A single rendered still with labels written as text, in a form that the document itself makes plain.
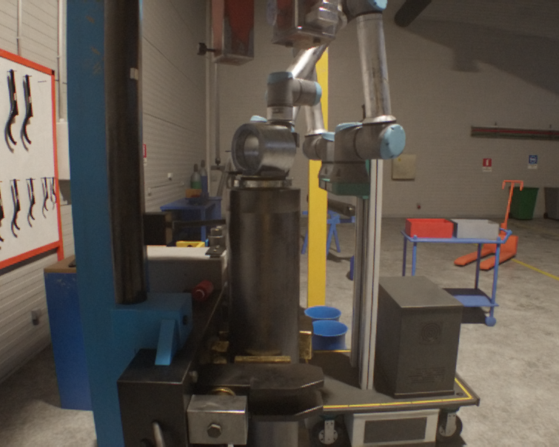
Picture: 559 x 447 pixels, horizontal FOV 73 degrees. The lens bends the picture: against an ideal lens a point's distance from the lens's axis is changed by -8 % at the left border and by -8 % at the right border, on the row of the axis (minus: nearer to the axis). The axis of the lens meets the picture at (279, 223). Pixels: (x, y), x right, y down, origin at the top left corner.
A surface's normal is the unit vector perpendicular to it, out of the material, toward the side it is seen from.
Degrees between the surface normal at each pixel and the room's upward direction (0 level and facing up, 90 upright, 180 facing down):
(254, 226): 90
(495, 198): 90
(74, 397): 90
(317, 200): 90
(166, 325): 45
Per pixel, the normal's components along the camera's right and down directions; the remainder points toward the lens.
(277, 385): 0.00, -0.99
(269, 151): 0.68, 0.15
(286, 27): -0.84, 0.07
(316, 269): 0.00, 0.14
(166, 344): 0.00, -0.60
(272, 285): 0.29, 0.14
